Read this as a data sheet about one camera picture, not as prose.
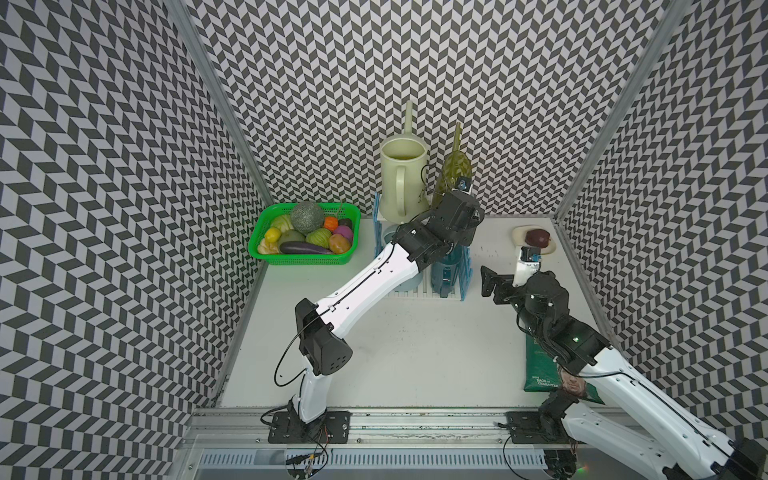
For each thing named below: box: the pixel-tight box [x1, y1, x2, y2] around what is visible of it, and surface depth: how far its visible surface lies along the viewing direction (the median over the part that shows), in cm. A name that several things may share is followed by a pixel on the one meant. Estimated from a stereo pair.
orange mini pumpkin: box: [323, 216, 339, 232], surface depth 112 cm
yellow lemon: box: [265, 227, 281, 243], surface depth 104 cm
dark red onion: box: [525, 229, 551, 248], surface depth 107 cm
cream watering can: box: [379, 100, 429, 225], surface depth 69 cm
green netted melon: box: [291, 201, 325, 236], surface depth 105 cm
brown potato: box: [329, 233, 351, 255], surface depth 102 cm
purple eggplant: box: [280, 242, 333, 255], surface depth 104 cm
